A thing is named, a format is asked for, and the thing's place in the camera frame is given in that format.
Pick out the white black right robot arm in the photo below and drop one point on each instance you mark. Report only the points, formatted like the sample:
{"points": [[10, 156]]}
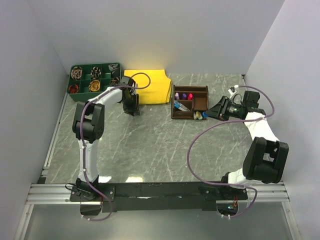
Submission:
{"points": [[266, 158]]}

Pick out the black patterned rolled tie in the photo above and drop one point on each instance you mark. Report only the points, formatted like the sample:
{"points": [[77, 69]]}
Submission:
{"points": [[95, 72]]}

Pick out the grey rolled tie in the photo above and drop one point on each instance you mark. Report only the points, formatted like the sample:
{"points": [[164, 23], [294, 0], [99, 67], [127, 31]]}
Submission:
{"points": [[114, 69]]}

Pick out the brown wooden desk organizer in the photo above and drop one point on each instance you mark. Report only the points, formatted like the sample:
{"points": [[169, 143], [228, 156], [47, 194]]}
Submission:
{"points": [[199, 103]]}

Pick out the lilac highlighter marker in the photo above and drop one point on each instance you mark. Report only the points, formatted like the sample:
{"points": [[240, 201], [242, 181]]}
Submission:
{"points": [[177, 96]]}

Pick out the pink brown rolled tie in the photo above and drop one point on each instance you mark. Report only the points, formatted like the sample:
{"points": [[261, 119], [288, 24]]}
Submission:
{"points": [[76, 73]]}

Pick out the blue capped marker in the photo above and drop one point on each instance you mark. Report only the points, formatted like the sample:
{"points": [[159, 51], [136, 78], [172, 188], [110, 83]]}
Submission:
{"points": [[180, 108]]}

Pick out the yellow folded cloth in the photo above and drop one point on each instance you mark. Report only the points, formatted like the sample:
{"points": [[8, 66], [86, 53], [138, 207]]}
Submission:
{"points": [[159, 90]]}

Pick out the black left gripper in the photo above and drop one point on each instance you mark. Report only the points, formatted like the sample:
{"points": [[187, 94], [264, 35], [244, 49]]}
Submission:
{"points": [[134, 108]]}

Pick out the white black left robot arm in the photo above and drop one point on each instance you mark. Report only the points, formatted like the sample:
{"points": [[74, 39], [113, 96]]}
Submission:
{"points": [[89, 125]]}

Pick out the aluminium frame rail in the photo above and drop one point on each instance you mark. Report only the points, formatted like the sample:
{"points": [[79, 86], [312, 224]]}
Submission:
{"points": [[50, 194]]}

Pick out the clear blue ballpoint pen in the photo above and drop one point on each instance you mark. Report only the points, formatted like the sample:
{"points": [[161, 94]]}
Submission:
{"points": [[180, 104]]}

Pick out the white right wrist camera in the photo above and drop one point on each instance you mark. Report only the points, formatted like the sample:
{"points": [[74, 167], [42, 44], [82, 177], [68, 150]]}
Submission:
{"points": [[233, 91]]}

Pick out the brown dotted rolled tie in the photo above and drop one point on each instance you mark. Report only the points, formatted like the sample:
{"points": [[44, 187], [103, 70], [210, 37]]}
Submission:
{"points": [[114, 81]]}

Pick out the yellow brown rolled tie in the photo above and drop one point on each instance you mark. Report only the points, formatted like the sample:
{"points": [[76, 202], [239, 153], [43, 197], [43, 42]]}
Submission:
{"points": [[94, 86]]}

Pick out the red black rolled tie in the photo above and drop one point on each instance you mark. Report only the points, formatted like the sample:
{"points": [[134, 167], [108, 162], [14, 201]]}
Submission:
{"points": [[73, 89]]}

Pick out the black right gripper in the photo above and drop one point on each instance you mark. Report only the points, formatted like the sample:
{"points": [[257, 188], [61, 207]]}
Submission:
{"points": [[215, 111]]}

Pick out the pink highlighter marker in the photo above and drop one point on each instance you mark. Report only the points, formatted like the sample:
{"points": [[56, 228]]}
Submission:
{"points": [[190, 97]]}

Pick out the green compartment tray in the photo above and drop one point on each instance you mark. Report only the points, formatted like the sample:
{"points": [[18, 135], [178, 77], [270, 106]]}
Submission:
{"points": [[86, 81]]}

